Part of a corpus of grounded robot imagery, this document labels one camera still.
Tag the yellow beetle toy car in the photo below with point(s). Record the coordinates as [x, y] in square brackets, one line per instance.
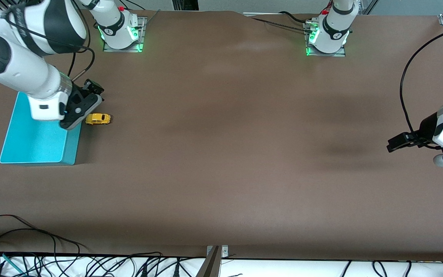
[98, 119]

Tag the small metal bracket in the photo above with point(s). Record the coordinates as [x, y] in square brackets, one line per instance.
[224, 252]

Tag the grey metal bar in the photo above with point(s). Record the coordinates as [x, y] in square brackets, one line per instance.
[210, 267]

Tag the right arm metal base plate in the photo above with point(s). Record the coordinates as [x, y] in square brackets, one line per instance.
[141, 29]

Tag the teal plastic bin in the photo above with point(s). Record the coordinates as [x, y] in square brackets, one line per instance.
[33, 146]

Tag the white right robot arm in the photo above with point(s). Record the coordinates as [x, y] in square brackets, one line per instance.
[17, 69]

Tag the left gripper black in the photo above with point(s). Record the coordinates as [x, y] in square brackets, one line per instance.
[427, 126]

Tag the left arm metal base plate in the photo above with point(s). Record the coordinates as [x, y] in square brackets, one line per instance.
[342, 52]

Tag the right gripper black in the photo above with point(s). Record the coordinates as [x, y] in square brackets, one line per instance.
[77, 93]

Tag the white ledge board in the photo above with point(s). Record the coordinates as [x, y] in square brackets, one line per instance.
[283, 269]

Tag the aluminium frame strut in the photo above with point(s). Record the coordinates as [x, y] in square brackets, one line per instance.
[369, 5]

